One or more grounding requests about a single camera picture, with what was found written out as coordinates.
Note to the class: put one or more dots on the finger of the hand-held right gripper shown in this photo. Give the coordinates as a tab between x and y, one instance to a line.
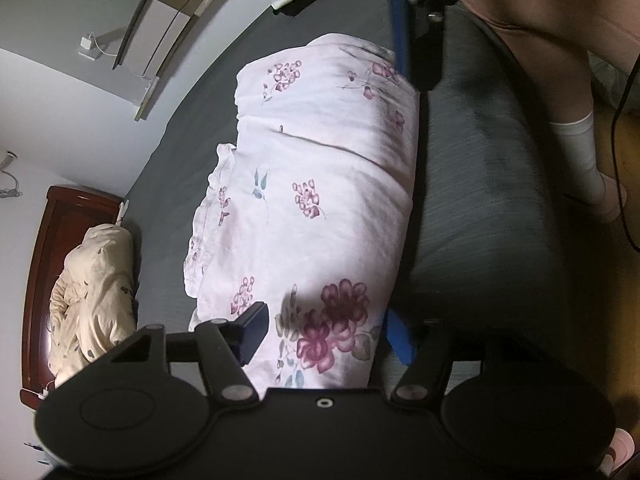
400	35
427	50

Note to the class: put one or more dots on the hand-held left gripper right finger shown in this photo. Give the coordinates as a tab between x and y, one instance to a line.
400	337

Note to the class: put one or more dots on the dark red wooden headboard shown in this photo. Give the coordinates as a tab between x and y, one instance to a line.
45	260

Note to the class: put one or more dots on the beige heart print duvet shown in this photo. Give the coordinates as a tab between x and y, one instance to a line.
95	285

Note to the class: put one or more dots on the pink floral garment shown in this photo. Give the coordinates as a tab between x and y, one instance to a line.
320	160

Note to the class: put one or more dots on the beige cabinet dark trim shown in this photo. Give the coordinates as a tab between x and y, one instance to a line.
155	30

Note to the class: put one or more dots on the white sock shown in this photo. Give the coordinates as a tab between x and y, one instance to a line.
580	160

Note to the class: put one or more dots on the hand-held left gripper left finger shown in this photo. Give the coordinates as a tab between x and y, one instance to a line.
254	332

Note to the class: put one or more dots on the white wall charger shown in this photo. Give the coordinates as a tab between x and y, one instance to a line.
87	45

